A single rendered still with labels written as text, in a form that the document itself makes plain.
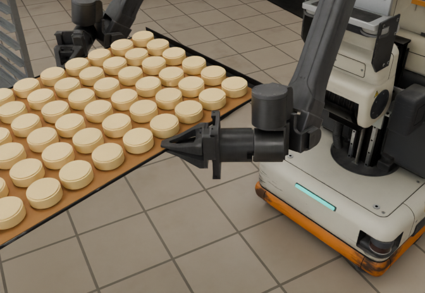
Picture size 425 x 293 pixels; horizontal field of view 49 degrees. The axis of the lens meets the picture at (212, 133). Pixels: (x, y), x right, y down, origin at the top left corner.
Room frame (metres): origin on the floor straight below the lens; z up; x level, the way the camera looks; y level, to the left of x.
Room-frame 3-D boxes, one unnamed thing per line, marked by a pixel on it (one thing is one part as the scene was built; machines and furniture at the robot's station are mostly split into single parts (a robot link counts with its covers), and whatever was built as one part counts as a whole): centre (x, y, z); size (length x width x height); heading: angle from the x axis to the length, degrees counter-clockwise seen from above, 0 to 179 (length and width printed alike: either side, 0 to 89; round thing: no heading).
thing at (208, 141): (0.63, 0.04, 0.99); 0.09 x 0.07 x 0.07; 87
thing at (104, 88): (0.81, 0.21, 0.99); 0.05 x 0.05 x 0.02
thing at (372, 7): (1.32, -0.41, 0.93); 0.28 x 0.16 x 0.22; 42
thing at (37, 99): (0.78, 0.33, 0.98); 0.05 x 0.05 x 0.02
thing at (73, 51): (0.95, 0.33, 0.97); 0.09 x 0.07 x 0.07; 177
